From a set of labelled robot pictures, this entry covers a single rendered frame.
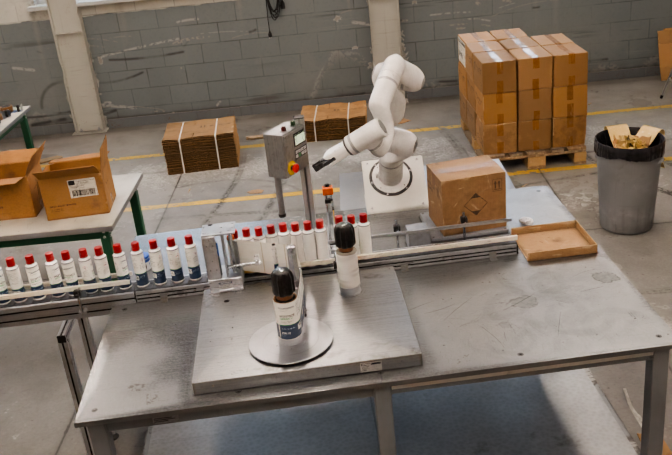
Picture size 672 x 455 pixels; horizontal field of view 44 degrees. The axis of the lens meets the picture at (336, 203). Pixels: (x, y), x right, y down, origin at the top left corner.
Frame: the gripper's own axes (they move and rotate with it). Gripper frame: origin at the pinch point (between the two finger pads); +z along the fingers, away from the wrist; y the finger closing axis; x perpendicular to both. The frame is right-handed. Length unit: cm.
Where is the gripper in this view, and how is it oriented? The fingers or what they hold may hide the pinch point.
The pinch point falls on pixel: (318, 165)
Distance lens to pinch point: 336.9
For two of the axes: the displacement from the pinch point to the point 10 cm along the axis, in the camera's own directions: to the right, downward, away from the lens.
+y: -1.8, 3.9, -9.0
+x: 5.7, 7.9, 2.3
